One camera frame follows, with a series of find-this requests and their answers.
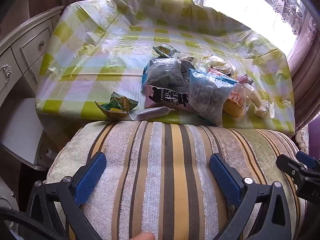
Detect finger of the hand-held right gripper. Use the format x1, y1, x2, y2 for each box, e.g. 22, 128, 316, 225
276, 153, 313, 180
297, 151, 320, 170

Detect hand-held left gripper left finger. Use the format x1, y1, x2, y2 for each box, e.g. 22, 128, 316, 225
25, 152, 107, 240

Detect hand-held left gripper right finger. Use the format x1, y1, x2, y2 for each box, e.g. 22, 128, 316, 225
209, 153, 293, 240

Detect green pea snack packet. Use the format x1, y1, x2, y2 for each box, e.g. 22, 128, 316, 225
94, 101, 129, 120
109, 92, 139, 112

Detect white snack packet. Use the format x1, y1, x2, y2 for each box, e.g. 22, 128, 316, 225
246, 82, 277, 120

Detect orange striped cake packet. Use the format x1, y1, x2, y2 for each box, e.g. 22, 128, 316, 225
222, 90, 248, 118

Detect grey seed packet blue edges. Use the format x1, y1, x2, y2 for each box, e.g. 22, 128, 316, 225
187, 68, 237, 127
142, 57, 188, 88

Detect small pink packet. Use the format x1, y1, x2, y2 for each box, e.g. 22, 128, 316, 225
237, 74, 254, 85

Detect person's left hand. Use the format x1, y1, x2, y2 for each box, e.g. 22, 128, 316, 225
132, 232, 156, 240

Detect striped sofa cushion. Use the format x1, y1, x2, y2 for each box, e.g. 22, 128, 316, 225
45, 121, 308, 240

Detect silver wrapped snack bar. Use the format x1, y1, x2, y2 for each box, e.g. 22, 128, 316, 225
129, 106, 173, 122

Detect pink packet black print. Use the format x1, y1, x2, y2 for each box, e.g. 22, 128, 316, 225
144, 84, 192, 112

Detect checked plastic tablecloth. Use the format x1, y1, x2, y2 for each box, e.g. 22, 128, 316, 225
35, 0, 295, 134

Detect clear bag of buns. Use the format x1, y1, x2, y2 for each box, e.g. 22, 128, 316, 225
199, 54, 239, 78

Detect small black white packet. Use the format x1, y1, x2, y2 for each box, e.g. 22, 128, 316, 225
179, 56, 196, 82

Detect white dresser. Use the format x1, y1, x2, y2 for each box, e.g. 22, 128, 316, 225
0, 5, 65, 173

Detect small green white packet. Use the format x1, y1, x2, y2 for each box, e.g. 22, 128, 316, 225
152, 44, 181, 59

